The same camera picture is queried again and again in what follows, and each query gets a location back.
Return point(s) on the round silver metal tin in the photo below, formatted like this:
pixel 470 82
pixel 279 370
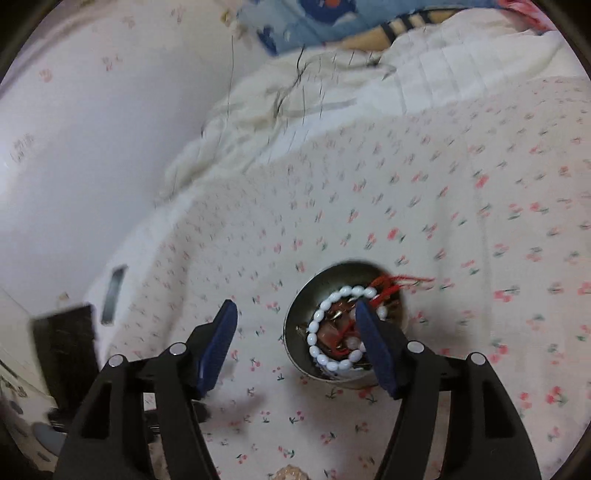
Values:
pixel 320 333

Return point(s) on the pink crumpled cloth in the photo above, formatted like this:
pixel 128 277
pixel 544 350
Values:
pixel 530 13

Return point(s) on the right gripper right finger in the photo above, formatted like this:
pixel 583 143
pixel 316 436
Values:
pixel 486 438

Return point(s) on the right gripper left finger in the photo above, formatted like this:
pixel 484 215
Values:
pixel 108 438

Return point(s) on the white striped duvet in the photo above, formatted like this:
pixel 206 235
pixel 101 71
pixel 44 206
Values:
pixel 302 95

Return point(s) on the cherry print bed sheet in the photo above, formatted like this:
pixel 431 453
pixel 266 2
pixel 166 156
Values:
pixel 489 200

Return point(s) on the striped tan pillow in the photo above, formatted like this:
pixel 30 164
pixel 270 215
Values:
pixel 382 37

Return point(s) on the blue whale print curtain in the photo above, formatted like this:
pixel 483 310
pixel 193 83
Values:
pixel 285 25

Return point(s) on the dark smartphone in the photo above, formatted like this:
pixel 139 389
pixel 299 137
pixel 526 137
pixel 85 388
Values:
pixel 112 295

